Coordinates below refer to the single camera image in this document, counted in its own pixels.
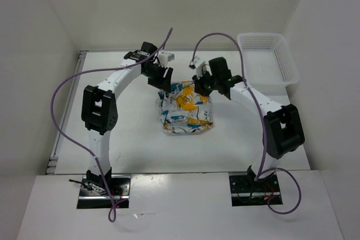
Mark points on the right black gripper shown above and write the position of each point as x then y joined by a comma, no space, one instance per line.
199,87

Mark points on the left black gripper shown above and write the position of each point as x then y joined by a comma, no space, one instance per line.
162,83

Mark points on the patterned white teal yellow shorts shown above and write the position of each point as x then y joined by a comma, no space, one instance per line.
183,111

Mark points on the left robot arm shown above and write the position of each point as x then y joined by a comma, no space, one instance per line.
99,109

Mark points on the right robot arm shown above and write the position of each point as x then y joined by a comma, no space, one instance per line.
281,124

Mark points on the white plastic basket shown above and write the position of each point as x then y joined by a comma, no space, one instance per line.
268,60

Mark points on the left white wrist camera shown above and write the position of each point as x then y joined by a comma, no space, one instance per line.
164,58

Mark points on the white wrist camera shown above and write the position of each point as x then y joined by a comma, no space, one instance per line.
199,66
164,58

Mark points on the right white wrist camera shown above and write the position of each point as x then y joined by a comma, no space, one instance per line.
199,66

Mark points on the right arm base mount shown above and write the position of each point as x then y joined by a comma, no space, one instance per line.
247,193

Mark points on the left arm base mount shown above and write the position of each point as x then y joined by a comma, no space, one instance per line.
93,198

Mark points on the aluminium table edge rail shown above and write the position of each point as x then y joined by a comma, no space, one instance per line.
63,121

